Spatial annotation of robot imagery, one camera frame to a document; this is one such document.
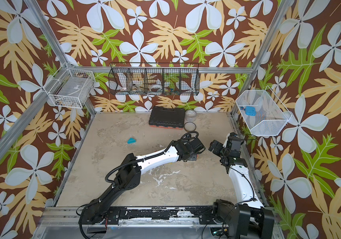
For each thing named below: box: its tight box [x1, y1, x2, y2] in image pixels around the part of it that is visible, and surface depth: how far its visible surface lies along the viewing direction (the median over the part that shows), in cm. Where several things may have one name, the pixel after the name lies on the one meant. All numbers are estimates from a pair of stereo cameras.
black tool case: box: [148, 106, 185, 130], surface depth 113 cm
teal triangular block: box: [127, 137, 137, 144], surface depth 105 cm
